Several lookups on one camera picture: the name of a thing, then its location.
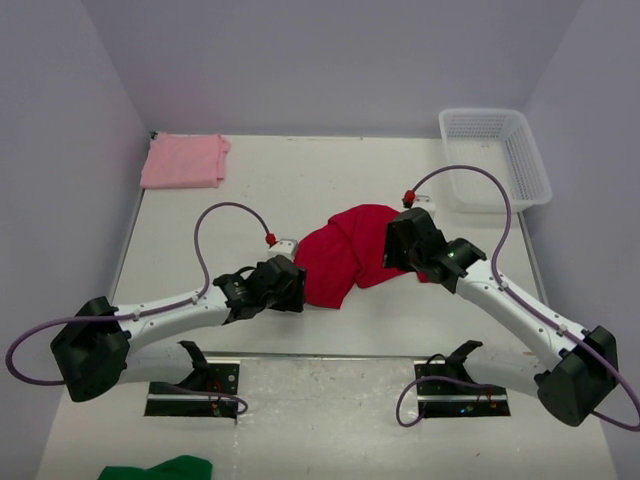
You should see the red t shirt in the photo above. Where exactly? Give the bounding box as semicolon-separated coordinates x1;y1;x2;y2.
294;204;403;309

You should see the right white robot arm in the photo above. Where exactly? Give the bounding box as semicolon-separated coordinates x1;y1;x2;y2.
383;208;618;427

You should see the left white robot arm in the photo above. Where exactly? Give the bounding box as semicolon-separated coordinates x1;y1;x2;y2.
51;255;306;403

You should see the white plastic basket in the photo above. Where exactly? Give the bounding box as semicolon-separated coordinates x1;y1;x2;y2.
439;108;552;212

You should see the folded pink t shirt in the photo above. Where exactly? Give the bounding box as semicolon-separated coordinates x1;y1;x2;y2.
140;133;231;190

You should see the green t shirt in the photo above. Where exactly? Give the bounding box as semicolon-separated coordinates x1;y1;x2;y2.
98;455;213;480

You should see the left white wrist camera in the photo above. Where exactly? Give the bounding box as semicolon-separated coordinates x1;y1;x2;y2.
267;238;299;261

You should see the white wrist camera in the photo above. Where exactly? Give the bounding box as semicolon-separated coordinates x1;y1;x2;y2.
267;238;299;261
412;194;437;218

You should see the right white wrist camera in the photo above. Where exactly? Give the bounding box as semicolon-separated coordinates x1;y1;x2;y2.
412;194;437;218

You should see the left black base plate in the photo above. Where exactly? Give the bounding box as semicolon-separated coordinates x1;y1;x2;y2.
144;358;246;422

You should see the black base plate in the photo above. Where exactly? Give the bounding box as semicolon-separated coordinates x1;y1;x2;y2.
414;355;511;419
144;358;246;422

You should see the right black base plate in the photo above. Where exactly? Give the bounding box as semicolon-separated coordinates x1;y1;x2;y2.
414;355;511;419

